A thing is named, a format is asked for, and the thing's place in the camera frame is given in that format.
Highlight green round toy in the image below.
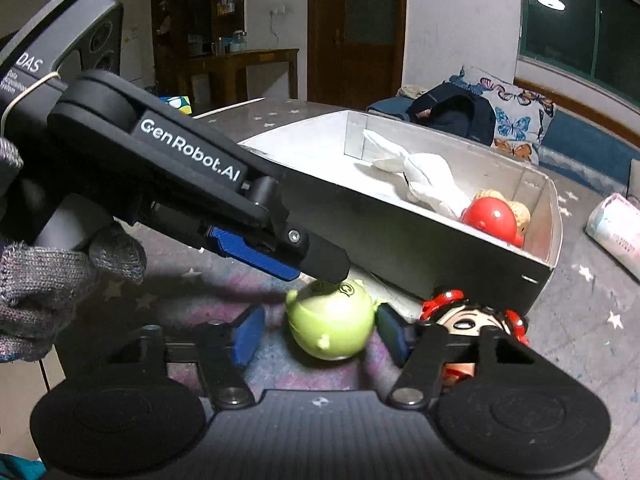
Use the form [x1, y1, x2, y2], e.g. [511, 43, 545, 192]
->
[285, 280, 381, 361]

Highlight white plush rabbit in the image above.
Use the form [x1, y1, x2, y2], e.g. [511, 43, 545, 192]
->
[362, 129, 472, 220]

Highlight red round toy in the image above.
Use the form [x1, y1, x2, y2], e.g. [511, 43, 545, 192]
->
[460, 196, 524, 248]

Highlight yellow peanut toy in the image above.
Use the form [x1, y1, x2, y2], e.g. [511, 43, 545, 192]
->
[474, 187, 533, 236]

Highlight grey knit gloved hand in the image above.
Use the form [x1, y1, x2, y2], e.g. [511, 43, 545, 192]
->
[1, 139, 146, 363]

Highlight white cardboard box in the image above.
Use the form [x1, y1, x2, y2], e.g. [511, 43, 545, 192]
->
[242, 110, 563, 314]

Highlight wooden side table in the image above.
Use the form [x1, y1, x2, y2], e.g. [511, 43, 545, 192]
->
[188, 48, 299, 105]

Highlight dark bookshelf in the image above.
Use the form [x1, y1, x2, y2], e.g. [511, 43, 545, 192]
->
[151, 0, 244, 113]

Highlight dark blue backpack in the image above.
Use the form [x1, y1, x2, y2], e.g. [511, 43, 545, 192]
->
[406, 82, 496, 146]

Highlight pink tissue pack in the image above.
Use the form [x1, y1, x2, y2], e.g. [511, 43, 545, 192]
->
[585, 193, 640, 280]

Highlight butterfly print pillow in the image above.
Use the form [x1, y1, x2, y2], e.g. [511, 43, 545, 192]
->
[448, 66, 555, 165]

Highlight dark wooden door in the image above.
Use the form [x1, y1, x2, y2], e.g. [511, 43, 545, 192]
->
[307, 0, 407, 110]

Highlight blue sofa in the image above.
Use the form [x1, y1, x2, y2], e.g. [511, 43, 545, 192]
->
[366, 94, 640, 196]

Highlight dark window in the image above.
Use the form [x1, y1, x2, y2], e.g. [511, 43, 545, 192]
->
[520, 0, 639, 104]

